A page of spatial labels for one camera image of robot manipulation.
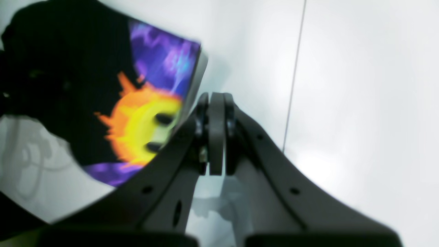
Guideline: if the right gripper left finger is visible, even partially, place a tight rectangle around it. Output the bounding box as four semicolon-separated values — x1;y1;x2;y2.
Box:
36;93;225;247

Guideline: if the black T-shirt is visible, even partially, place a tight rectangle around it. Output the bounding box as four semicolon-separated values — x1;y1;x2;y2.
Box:
1;0;202;187

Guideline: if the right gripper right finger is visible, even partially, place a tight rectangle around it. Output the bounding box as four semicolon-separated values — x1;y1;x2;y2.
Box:
224;93;402;247

